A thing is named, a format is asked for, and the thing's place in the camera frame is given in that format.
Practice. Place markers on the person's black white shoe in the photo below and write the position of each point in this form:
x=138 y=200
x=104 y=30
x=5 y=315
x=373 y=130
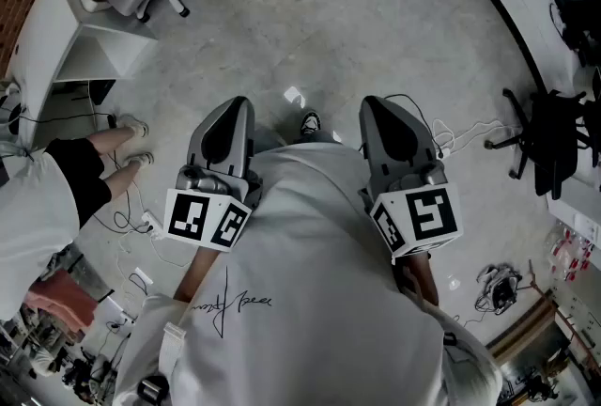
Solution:
x=310 y=122

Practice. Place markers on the person's right forearm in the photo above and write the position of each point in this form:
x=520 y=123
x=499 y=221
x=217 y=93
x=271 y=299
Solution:
x=425 y=277

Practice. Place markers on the black office chair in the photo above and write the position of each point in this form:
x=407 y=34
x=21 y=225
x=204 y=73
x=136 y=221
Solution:
x=554 y=136

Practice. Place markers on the clear bag with red items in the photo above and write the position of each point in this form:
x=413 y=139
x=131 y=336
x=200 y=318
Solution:
x=570 y=254

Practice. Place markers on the pink fabric seat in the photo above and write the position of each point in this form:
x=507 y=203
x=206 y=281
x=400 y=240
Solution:
x=61 y=301

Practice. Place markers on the white power strip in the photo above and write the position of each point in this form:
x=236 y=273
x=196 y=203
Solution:
x=151 y=225

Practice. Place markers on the person's left forearm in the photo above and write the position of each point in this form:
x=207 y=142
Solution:
x=197 y=275

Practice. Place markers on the brown wooden beam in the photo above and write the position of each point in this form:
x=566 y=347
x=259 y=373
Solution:
x=530 y=329

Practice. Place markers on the grey black gear pile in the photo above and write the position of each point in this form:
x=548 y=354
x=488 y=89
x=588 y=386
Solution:
x=500 y=291

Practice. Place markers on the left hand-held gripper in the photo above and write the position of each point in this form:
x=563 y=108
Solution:
x=188 y=218

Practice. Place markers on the person's white shirt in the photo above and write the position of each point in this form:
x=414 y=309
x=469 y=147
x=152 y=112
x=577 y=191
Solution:
x=319 y=277

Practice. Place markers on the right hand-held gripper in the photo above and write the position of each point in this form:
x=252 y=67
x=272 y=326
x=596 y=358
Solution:
x=432 y=216

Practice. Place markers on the small white side desk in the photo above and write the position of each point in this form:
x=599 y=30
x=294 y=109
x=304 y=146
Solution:
x=47 y=33

